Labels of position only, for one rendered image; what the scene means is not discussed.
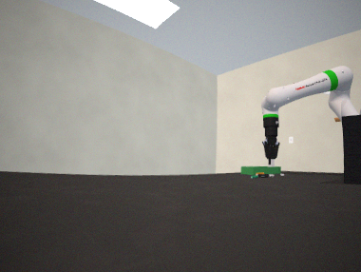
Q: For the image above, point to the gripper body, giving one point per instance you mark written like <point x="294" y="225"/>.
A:
<point x="270" y="134"/>

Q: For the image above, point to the green three-compartment bin rack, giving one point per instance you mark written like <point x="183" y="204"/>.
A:
<point x="266" y="169"/>

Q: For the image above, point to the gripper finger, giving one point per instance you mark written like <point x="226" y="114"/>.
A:
<point x="275" y="150"/>
<point x="269" y="155"/>

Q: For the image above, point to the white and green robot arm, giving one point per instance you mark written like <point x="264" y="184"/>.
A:
<point x="336" y="80"/>

